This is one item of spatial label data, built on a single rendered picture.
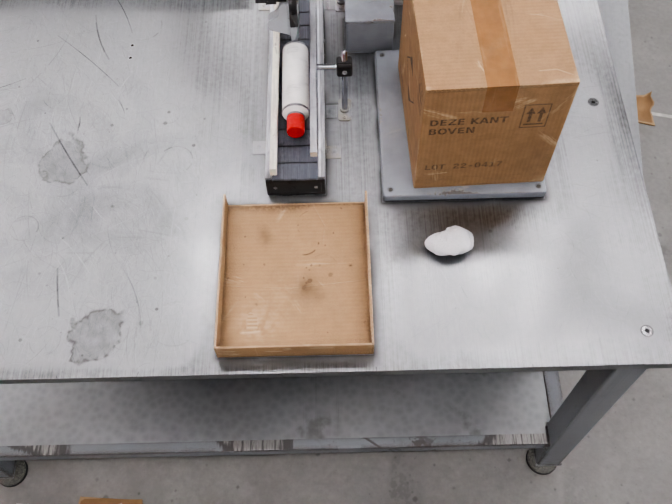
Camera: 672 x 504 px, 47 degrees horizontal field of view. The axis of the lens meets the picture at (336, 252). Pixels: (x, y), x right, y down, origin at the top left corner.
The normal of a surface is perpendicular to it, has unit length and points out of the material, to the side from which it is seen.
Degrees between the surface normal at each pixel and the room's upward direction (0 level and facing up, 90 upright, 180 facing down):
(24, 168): 0
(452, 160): 90
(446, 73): 0
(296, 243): 0
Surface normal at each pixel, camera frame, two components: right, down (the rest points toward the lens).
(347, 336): -0.02, -0.49
